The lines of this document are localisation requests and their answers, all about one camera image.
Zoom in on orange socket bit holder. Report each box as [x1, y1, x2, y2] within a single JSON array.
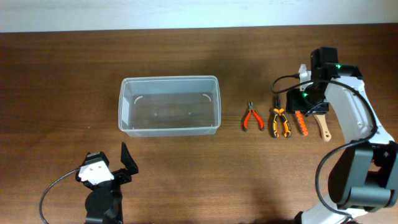
[[295, 111, 308, 136]]

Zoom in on yellow black long-nose pliers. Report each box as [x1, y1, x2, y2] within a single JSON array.
[[272, 95, 291, 138]]

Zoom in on red handled cutting pliers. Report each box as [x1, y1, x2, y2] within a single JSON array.
[[243, 101, 265, 131]]

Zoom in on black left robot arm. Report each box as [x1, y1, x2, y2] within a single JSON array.
[[75, 142, 139, 224]]

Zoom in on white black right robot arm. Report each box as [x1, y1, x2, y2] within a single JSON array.
[[286, 47, 397, 223]]

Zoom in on clear plastic container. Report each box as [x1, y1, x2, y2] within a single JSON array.
[[118, 75, 221, 137]]

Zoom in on orange scraper wooden handle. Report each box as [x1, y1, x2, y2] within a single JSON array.
[[313, 114, 331, 142]]

